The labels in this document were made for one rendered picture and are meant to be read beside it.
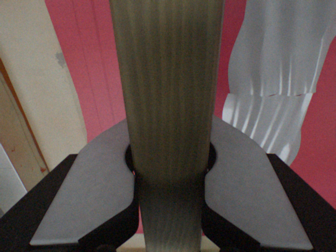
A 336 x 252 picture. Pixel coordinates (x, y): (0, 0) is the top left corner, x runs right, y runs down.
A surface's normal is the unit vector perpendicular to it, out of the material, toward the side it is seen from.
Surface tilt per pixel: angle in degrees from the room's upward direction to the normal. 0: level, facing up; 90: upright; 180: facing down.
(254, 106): 28
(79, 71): 0
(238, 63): 13
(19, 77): 0
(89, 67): 0
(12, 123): 90
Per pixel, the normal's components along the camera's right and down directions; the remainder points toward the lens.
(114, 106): -0.04, 0.50
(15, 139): 1.00, 0.00
